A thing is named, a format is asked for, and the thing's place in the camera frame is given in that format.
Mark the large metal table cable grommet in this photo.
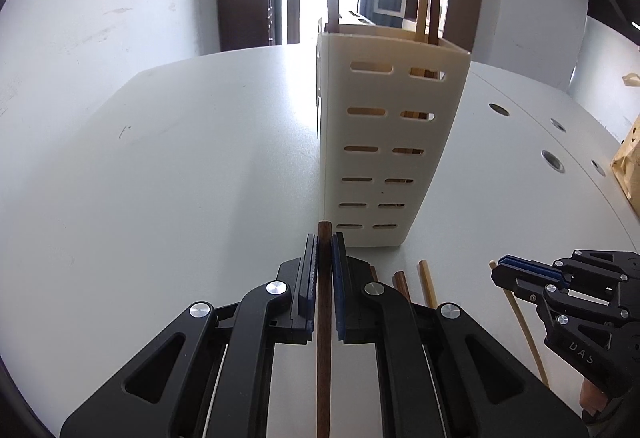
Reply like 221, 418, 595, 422
541, 149, 566, 173

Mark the person's right hand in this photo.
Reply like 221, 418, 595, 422
580, 378, 608, 416

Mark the brown paper bag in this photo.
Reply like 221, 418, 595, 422
611, 74, 640, 214

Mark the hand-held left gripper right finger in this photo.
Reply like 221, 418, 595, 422
330, 232, 591, 438

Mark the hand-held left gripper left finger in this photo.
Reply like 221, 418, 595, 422
60, 233, 321, 438

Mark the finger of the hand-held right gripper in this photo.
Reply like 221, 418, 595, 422
500, 250, 640, 319
492, 265, 640, 399

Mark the cream slotted utensil holder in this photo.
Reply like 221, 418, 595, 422
316, 10, 472, 250

